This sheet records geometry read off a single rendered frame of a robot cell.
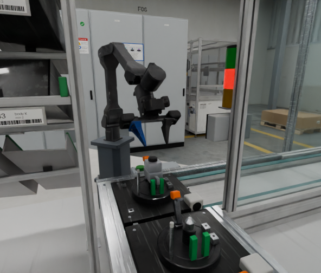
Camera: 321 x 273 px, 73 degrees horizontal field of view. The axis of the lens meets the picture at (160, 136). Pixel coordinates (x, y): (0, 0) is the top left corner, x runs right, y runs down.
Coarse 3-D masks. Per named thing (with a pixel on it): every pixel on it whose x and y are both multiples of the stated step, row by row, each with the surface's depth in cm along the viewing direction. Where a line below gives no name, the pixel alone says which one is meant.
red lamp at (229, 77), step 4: (224, 72) 57; (228, 72) 55; (232, 72) 54; (224, 76) 57; (228, 76) 55; (232, 76) 55; (224, 80) 57; (228, 80) 56; (232, 80) 55; (224, 84) 57; (228, 84) 56; (232, 84) 55; (228, 88) 56; (232, 88) 56
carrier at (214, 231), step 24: (192, 216) 59; (144, 240) 51; (168, 240) 48; (192, 240) 41; (216, 240) 46; (144, 264) 44; (168, 264) 43; (192, 264) 42; (216, 264) 44; (240, 264) 43; (264, 264) 42
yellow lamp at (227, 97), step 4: (224, 88) 58; (224, 92) 57; (228, 92) 56; (232, 92) 56; (224, 96) 57; (228, 96) 56; (232, 96) 56; (224, 100) 58; (228, 100) 57; (224, 104) 58; (228, 104) 57
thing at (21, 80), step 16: (0, 64) 37; (16, 64) 38; (32, 64) 38; (48, 64) 38; (0, 80) 37; (16, 80) 37; (32, 80) 38; (48, 80) 38; (48, 112) 45; (64, 112) 46
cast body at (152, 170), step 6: (150, 156) 69; (150, 162) 66; (156, 162) 66; (144, 168) 70; (150, 168) 66; (156, 168) 66; (144, 174) 71; (150, 174) 65; (156, 174) 66; (162, 174) 67; (150, 180) 66; (156, 180) 65
